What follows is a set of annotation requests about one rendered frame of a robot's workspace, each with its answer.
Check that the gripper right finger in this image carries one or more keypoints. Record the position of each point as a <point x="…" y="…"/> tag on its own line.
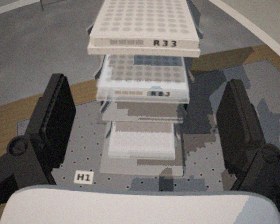
<point x="255" y="163"/>

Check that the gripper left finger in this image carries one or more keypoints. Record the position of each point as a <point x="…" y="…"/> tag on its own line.
<point x="45" y="144"/>

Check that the grey perforated base plate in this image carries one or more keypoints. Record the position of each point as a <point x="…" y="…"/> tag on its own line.
<point x="203" y="162"/>

